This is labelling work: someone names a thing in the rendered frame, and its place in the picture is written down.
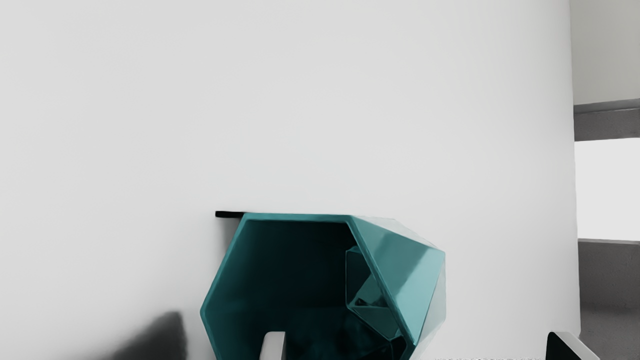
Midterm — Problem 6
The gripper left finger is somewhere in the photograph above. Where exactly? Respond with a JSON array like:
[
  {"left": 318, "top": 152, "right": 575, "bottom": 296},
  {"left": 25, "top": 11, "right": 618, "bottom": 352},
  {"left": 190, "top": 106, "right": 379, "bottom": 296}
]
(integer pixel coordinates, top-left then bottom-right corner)
[{"left": 259, "top": 331, "right": 287, "bottom": 360}]

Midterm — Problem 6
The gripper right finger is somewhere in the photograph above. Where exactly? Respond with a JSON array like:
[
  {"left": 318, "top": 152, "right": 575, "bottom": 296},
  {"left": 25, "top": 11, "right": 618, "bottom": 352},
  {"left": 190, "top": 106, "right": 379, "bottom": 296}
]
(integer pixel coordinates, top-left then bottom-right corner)
[{"left": 545, "top": 331, "right": 600, "bottom": 360}]

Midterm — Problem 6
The teal faceted mug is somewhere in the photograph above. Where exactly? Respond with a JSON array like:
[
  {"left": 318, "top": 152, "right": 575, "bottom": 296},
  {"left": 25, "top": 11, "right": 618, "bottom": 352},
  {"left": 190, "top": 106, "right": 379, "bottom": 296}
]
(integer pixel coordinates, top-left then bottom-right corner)
[{"left": 200, "top": 212, "right": 447, "bottom": 360}]

